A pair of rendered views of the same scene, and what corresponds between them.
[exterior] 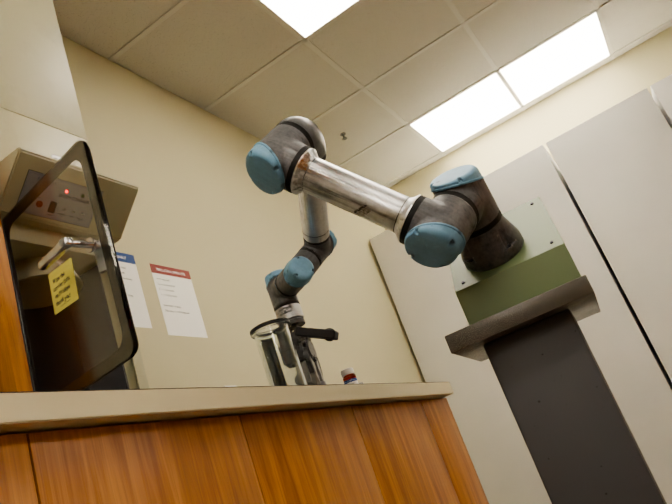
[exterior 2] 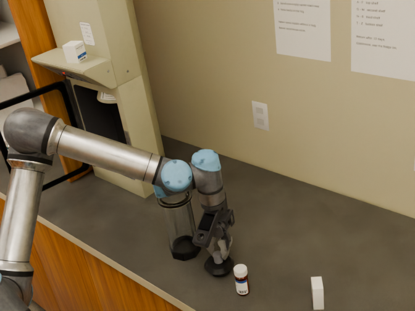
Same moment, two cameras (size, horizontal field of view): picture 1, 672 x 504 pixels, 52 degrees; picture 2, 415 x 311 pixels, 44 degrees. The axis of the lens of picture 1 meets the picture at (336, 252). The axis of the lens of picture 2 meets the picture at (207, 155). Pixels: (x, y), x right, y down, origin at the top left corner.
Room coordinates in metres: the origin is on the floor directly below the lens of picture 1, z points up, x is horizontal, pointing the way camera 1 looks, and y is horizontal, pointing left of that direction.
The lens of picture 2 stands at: (2.33, -0.92, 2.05)
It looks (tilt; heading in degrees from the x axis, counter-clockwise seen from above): 30 degrees down; 113
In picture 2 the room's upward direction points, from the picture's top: 9 degrees counter-clockwise
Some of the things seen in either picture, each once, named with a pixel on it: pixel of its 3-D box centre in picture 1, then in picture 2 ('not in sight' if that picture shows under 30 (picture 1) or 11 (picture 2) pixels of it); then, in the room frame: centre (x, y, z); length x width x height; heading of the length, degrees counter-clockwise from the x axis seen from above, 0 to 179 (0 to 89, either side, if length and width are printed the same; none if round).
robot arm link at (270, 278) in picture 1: (281, 290); (206, 171); (1.85, 0.18, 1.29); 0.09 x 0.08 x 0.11; 34
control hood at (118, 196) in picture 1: (70, 199); (73, 71); (1.27, 0.49, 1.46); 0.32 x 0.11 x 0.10; 157
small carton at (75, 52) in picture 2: not in sight; (75, 52); (1.32, 0.47, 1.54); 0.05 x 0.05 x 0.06; 86
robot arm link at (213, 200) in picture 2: (289, 315); (210, 194); (1.85, 0.19, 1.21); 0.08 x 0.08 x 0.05
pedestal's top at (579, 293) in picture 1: (527, 323); not in sight; (1.58, -0.36, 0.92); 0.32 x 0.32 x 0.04; 73
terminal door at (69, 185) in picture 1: (60, 280); (41, 140); (1.07, 0.46, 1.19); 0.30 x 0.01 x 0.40; 57
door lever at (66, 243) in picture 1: (65, 253); not in sight; (1.00, 0.42, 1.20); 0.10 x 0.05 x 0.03; 57
